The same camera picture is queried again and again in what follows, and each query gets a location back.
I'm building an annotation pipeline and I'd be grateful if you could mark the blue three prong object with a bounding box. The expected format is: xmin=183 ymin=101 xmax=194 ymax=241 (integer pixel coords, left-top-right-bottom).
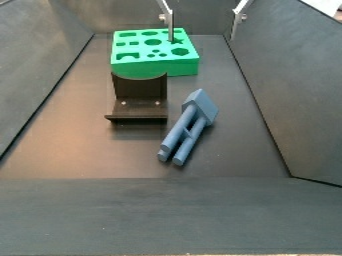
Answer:
xmin=158 ymin=89 xmax=218 ymax=166

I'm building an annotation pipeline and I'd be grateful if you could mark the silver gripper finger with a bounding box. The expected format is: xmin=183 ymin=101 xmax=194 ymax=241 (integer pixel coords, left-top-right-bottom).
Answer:
xmin=156 ymin=0 xmax=174 ymax=42
xmin=230 ymin=0 xmax=253 ymax=40

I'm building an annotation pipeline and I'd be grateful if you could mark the green foam shape board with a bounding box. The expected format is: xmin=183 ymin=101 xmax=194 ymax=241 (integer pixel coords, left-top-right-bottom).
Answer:
xmin=110 ymin=28 xmax=199 ymax=79

